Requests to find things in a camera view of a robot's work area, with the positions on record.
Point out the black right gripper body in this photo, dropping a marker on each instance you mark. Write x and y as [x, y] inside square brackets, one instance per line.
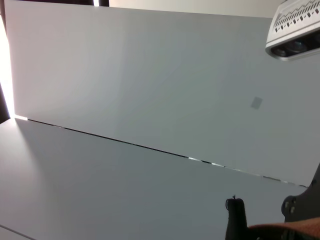
[305, 202]

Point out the silver depth camera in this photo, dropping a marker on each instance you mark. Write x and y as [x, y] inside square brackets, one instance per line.
[290, 30]

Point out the grey square wall sticker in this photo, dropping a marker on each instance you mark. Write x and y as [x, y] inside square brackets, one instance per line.
[256, 103]

